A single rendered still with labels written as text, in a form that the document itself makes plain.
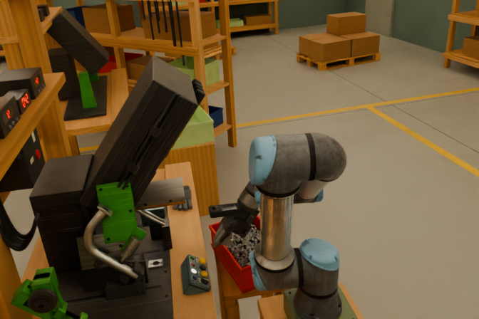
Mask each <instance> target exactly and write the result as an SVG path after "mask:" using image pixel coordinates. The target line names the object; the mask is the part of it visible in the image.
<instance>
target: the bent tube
mask: <svg viewBox="0 0 479 319"><path fill-rule="evenodd" d="M97 208H98V209H99V210H98V212H97V213H96V215H95V216H94V217H93V218H92V219H91V220H90V222H89V223H88V225H87V227H86V229H85V231H84V236H83V240H84V244H85V247H86V249H87V251H88V252H89V254H90V255H92V257H94V258H96V259H97V260H99V261H101V262H103V263H104V264H106V265H108V266H110V267H112V268H114V269H115V270H117V271H120V272H121V273H123V274H125V275H127V276H129V277H130V278H132V279H134V280H136V279H137V277H138V276H139V273H136V272H135V271H133V268H131V267H130V266H127V265H126V264H120V263H119V262H118V260H117V259H115V258H113V257H112V256H109V255H108V254H106V253H104V252H102V251H101V250H99V249H98V248H97V247H96V245H95V244H94V241H93V233H94V231H95V229H96V227H97V226H98V225H99V223H101V222H102V220H103V219H104V218H105V216H106V215H108V216H112V213H113V211H112V210H110V209H109V208H108V207H106V206H105V205H103V204H101V203H99V204H98V206H97Z"/></svg>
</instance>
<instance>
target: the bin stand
mask: <svg viewBox="0 0 479 319"><path fill-rule="evenodd" d="M214 255H215V261H216V267H217V282H218V289H219V297H220V312H221V319H240V307H239V303H238V299H241V298H248V297H253V296H261V298H266V297H271V296H273V293H274V295H275V296H277V295H281V294H284V290H289V289H291V288H289V289H280V290H272V291H258V290H257V289H255V290H253V291H250V292H248V293H245V294H242V292H241V290H240V289H239V288H238V286H237V284H236V283H235V282H234V280H233V279H232V277H231V275H230V274H229V273H228V271H227V269H226V268H225V267H224V265H223V264H222V262H221V260H220V259H219V258H218V256H217V254H216V253H215V252H214Z"/></svg>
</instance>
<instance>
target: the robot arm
mask: <svg viewBox="0 0 479 319"><path fill-rule="evenodd" d="M346 162H347V159H346V153H345V151H344V148H343V147H342V146H341V145H340V144H339V143H338V142H337V141H336V140H335V139H334V138H332V137H330V136H328V135H325V134H322V133H318V132H309V133H300V134H289V135H268V136H262V137H256V138H255V139H254V140H253V141H252V144H251V146H250V150H249V182H248V184H247V186H246V187H245V188H244V190H243V191H242V193H241V194H240V196H239V199H238V200H237V203H231V204H220V205H214V206H209V213H210V218H217V217H223V218H222V221H221V222H220V225H219V226H218V228H217V232H216V234H215V237H214V240H213V247H214V248H216V247H218V246H219V245H225V246H231V245H232V244H233V241H232V240H231V237H232V232H234V233H235V234H237V235H239V236H241V237H243V238H245V236H246V235H247V234H248V232H249V231H250V229H251V228H252V222H253V221H254V219H255V218H256V217H257V215H258V213H259V209H258V207H259V208H260V242H259V243H258V244H257V246H256V248H255V251H251V252H250V253H249V259H250V265H251V270H252V277H253V281H254V287H255V288H256V289H257V290H258V291H272V290H280V289H289V288H298V289H297V291H296V293H295V294H294V305H293V306H294V311H295V313H296V314H297V315H298V316H299V317H300V318H301V319H338V318H339V317H340V315H341V311H342V301H341V297H340V295H339V291H338V279H339V267H340V262H339V252H338V250H337V248H336V247H335V246H334V245H333V244H331V243H329V242H328V241H326V240H323V239H318V238H310V239H306V240H304V241H303V242H302V243H301V245H300V247H298V248H293V247H292V245H291V244H290V241H291V232H292V213H293V204H303V203H314V202H320V201H321V200H322V199H323V196H324V187H325V186H326V185H327V184H328V183H329V182H332V181H334V180H336V179H338V178H339V177H340V176H341V175H342V173H343V172H344V170H345V169H346ZM248 229H249V230H248ZM247 230H248V232H247ZM246 232H247V233H246ZM245 233H246V234H245Z"/></svg>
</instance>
